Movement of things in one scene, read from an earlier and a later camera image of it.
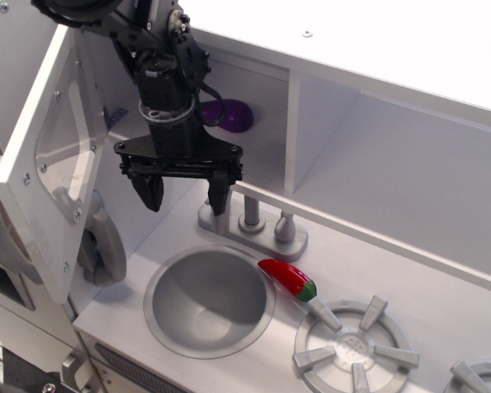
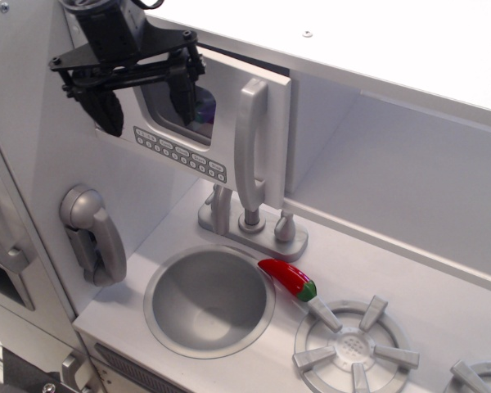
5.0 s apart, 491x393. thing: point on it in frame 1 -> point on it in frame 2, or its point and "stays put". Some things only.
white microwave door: x=56 y=152 -> x=240 y=133
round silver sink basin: x=209 y=302 stays put
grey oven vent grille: x=150 y=380 stays put
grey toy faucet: x=240 y=219 stays put
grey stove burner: x=352 y=347 stays put
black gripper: x=177 y=147 -> x=123 y=47
